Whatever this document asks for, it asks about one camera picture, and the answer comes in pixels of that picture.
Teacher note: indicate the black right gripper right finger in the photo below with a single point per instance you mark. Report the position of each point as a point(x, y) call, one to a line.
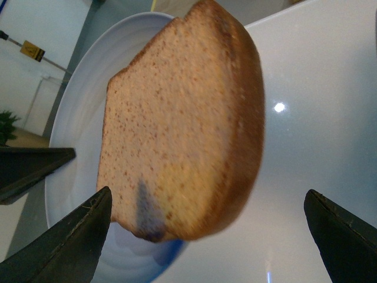
point(346, 243)

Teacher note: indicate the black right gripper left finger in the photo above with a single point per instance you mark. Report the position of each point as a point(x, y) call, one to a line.
point(67, 252)

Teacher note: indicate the light blue round plate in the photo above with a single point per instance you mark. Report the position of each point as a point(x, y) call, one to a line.
point(78, 124)

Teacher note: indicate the slice of brown bread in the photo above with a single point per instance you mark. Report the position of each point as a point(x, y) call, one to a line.
point(183, 129)

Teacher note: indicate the dark tray edge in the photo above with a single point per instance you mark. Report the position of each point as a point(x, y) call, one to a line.
point(22, 168)

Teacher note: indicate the green plant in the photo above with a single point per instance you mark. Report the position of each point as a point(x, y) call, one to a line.
point(7, 126)

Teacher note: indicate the yellow warning sign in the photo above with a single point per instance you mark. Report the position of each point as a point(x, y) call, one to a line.
point(32, 51)

